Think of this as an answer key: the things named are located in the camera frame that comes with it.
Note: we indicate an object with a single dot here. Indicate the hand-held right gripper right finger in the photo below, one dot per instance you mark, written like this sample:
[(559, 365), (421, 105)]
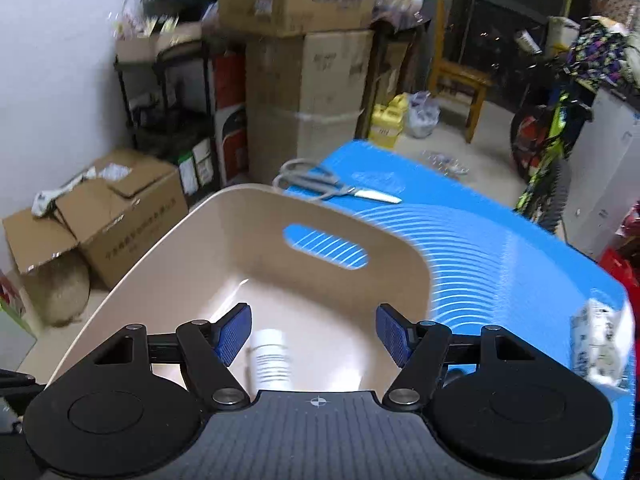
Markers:
[(395, 335)]

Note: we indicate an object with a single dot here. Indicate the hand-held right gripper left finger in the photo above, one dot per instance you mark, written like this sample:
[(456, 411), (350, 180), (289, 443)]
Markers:
[(232, 335)]

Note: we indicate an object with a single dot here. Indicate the white pill bottle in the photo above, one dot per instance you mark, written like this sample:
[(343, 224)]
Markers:
[(270, 360)]

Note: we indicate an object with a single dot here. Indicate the beige plastic basket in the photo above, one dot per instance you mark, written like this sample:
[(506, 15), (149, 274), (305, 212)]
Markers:
[(200, 240)]

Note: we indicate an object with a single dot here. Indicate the brown burlap sack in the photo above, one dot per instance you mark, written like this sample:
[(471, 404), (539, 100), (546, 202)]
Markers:
[(62, 290)]

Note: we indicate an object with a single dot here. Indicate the blue silicone mat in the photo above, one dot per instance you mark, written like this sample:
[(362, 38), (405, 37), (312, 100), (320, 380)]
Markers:
[(500, 270)]

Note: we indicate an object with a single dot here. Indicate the opened cardboard box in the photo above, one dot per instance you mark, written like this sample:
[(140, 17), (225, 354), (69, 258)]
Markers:
[(125, 220)]

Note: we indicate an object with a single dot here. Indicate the grey scissors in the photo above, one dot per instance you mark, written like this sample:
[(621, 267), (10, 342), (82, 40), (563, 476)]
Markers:
[(310, 180)]

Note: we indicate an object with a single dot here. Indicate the clear plastic wrapper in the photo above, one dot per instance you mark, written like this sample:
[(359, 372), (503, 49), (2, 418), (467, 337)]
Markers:
[(445, 162)]

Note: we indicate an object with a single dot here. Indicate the white tissue pack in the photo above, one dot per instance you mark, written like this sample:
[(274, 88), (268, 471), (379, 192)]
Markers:
[(600, 345)]

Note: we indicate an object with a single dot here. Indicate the yellow bottles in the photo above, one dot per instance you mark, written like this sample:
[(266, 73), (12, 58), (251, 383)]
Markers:
[(387, 120)]

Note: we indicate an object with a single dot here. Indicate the black utility cart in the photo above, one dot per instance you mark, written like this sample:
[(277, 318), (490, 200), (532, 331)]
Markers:
[(165, 125)]

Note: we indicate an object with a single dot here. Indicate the clear plastic bag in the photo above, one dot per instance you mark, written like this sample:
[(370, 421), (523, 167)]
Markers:
[(422, 115)]

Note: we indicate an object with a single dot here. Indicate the red shopping bag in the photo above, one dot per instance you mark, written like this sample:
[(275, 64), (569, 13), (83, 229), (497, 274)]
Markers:
[(617, 265)]

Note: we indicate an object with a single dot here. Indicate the black green bicycle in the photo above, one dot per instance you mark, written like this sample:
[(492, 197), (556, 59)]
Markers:
[(550, 145)]

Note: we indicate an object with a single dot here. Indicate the large brown cardboard box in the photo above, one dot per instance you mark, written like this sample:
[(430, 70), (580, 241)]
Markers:
[(310, 90)]

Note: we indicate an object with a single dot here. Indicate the wooden chair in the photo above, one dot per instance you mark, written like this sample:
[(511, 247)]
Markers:
[(460, 77)]

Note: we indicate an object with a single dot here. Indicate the white chest freezer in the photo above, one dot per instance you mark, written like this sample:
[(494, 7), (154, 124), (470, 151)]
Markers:
[(605, 170)]

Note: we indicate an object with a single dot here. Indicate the beige storage bin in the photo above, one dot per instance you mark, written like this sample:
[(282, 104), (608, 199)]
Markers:
[(150, 45)]

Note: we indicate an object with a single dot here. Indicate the floral cloth bag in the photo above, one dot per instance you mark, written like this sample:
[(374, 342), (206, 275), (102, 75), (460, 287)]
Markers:
[(605, 52)]

